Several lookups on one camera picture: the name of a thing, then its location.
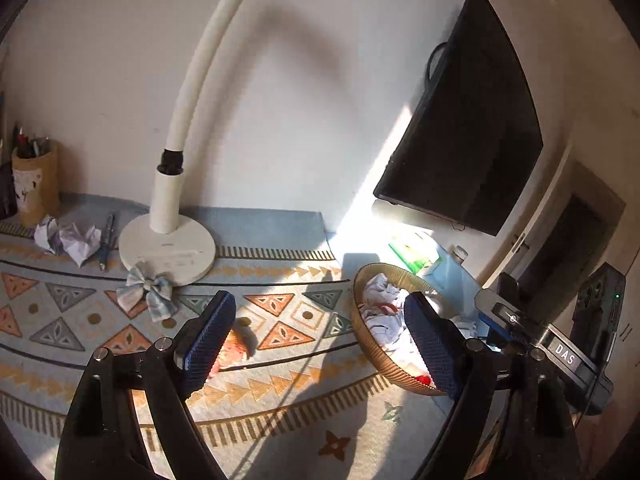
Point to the white door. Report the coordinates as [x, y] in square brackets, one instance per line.
[550, 170]

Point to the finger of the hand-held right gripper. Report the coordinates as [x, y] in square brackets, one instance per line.
[500, 310]
[509, 287]

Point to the white paper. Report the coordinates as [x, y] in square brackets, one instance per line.
[47, 234]
[80, 242]
[382, 290]
[382, 327]

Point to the blue pen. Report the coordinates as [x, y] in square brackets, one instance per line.
[106, 242]

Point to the gold ribbed basket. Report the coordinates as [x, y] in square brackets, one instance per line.
[380, 360]

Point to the green tissue box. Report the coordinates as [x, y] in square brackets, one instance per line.
[412, 252]

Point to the bunch of pens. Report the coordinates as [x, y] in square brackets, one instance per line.
[30, 142]

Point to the brown pen holder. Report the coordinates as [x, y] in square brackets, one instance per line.
[35, 187]

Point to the blue patterned mat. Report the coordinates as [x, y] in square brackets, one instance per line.
[280, 410]

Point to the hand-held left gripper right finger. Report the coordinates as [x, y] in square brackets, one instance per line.
[432, 347]

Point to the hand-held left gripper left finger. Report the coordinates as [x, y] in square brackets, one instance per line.
[210, 340]

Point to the pink orange soft toy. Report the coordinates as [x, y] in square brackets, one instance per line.
[234, 347]

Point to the black monitor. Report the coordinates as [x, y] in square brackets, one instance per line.
[470, 135]

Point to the white desk lamp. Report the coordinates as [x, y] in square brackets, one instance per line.
[167, 250]

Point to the small red object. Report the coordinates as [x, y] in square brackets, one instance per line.
[425, 379]

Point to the blue plaid bow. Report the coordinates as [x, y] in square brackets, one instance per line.
[150, 290]

